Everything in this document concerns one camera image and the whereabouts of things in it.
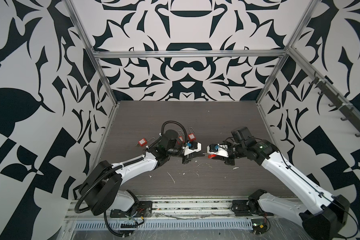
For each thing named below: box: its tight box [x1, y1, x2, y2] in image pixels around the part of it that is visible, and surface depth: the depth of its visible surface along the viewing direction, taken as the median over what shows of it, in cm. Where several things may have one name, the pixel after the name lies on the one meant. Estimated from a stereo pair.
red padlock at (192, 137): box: [188, 127, 197, 142], surface depth 101 cm
